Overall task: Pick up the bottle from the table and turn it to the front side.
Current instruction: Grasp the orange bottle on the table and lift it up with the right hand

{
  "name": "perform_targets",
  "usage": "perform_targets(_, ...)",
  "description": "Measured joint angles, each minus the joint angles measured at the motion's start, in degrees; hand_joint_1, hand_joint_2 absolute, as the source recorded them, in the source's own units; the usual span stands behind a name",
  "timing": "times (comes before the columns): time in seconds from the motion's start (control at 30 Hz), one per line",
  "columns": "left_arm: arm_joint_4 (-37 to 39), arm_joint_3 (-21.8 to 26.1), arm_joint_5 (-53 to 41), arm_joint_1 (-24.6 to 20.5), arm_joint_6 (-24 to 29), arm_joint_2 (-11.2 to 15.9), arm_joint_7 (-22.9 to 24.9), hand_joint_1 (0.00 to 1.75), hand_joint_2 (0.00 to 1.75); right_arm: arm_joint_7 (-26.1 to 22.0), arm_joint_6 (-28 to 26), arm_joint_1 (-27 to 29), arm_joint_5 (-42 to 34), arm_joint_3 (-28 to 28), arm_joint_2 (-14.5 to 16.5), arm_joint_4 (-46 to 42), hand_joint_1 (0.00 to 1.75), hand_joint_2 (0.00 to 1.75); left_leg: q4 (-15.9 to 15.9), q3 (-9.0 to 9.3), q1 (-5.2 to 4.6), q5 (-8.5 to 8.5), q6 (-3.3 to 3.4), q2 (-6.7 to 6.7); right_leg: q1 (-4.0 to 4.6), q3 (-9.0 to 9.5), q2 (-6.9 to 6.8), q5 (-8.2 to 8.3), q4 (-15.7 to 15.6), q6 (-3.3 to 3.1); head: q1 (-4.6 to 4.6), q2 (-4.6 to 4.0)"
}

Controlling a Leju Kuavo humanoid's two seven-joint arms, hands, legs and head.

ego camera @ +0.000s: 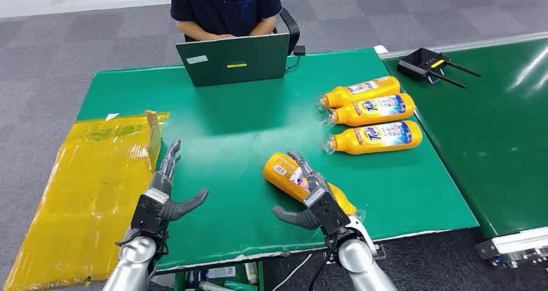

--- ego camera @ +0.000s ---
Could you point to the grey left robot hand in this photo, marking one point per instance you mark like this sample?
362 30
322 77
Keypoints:
169 173

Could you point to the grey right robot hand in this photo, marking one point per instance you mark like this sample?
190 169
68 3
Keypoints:
311 180

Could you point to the orange detergent bottle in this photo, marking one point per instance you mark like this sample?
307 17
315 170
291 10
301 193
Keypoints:
278 175
376 139
372 111
364 93

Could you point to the person's left forearm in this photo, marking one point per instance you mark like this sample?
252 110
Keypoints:
263 25

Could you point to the person's right forearm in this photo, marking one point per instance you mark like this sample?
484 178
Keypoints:
192 31

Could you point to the white bottle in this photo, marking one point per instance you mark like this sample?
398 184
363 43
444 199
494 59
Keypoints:
251 274

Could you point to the green bottle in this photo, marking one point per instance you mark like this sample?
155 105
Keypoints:
239 286

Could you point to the white paper scrap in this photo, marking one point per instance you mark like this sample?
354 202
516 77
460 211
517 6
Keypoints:
112 116

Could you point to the green table mat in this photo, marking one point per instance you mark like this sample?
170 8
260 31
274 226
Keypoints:
239 130

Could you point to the yellow taped flattened cardboard box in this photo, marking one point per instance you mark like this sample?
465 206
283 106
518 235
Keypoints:
85 195

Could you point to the white labelled box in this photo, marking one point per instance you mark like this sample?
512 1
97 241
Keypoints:
221 273

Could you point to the white tube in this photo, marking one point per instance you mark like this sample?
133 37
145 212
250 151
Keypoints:
210 286

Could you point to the black power adapter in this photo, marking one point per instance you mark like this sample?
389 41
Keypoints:
299 50

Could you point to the dark green laptop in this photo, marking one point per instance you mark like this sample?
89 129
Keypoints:
235 60

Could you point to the black office chair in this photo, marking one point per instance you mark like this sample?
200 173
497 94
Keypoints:
291 27

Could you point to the black remote controller with antennas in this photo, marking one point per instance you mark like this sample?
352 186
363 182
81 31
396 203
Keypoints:
417 64

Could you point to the person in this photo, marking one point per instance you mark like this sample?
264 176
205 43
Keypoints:
222 6

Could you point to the green conveyor belt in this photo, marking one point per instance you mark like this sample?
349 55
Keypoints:
492 143

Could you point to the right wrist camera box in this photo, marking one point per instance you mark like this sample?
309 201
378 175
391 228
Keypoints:
329 214

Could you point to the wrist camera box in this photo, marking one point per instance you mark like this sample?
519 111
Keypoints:
329 214
147 214

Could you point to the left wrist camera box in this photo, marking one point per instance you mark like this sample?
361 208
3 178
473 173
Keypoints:
147 214

